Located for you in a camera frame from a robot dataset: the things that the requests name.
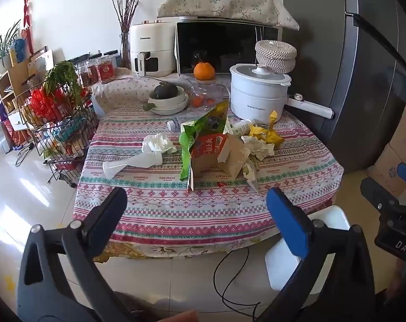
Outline yellow floral undercloth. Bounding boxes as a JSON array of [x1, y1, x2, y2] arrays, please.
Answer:
[[94, 236, 267, 265]]

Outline white yogurt bottle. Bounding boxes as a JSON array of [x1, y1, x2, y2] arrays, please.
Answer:
[[230, 119, 257, 137]]

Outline cardboard box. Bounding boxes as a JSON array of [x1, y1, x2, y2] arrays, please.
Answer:
[[367, 107, 406, 205]]

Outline yellow wrapper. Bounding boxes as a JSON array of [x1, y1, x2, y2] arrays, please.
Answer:
[[249, 111, 285, 146]]

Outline potted plant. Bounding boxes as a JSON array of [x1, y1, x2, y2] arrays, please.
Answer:
[[0, 20, 23, 74]]

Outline wooden shelf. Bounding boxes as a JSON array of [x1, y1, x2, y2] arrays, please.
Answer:
[[0, 49, 54, 125]]

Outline white trash bin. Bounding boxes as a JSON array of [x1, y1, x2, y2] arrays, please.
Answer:
[[264, 205, 352, 296]]

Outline dark grey refrigerator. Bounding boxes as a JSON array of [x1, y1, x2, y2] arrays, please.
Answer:
[[283, 0, 406, 171]]

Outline clear glass jar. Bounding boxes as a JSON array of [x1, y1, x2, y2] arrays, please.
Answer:
[[186, 82, 230, 109]]

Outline large orange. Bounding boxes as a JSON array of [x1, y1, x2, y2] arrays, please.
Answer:
[[194, 62, 216, 81]]

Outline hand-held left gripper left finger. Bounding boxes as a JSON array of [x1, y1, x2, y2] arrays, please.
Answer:
[[17, 186, 136, 322]]

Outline white electric pot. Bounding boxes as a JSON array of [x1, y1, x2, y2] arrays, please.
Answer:
[[230, 63, 334, 125]]

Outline black cable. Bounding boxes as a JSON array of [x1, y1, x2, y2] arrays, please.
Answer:
[[214, 246, 261, 319]]

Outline brown paper bag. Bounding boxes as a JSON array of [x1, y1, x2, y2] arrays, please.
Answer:
[[220, 137, 252, 180]]

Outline black microwave oven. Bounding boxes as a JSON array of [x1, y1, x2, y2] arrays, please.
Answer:
[[174, 17, 284, 78]]

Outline vase of dried branches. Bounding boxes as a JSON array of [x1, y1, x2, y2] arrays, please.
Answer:
[[109, 0, 149, 69]]

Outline white crumpled tissue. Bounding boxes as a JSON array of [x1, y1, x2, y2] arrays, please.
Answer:
[[142, 133, 177, 155]]

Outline white ceramic bowl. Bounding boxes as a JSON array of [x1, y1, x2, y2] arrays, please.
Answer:
[[147, 85, 185, 107]]

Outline woven lidded basket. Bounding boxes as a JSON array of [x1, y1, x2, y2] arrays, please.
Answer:
[[255, 39, 297, 74]]

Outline white air fryer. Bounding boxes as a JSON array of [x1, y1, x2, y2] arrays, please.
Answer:
[[128, 21, 177, 78]]

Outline white plastic bottle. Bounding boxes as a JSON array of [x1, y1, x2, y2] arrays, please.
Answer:
[[102, 150, 164, 178]]

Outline red label jar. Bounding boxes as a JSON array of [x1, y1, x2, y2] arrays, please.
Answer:
[[96, 57, 116, 84], [79, 61, 99, 86]]

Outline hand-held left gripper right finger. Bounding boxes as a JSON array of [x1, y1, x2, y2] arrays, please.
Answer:
[[257, 187, 376, 322]]

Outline dark green squash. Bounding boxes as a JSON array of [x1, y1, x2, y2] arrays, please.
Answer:
[[149, 82, 179, 100]]

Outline green snack bag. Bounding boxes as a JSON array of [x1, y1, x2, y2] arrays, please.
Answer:
[[179, 100, 234, 182]]

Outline green leafy vegetable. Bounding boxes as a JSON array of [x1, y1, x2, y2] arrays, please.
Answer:
[[44, 61, 90, 108]]

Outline stacked white bowls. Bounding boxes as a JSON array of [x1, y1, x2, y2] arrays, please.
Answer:
[[149, 94, 189, 115]]

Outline red hanging decoration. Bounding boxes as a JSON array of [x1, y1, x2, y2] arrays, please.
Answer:
[[22, 0, 34, 54]]

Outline red plastic bag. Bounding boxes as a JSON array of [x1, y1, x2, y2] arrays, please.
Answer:
[[28, 87, 74, 121]]

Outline black wire rack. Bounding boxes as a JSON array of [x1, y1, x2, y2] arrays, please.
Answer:
[[15, 54, 101, 188]]

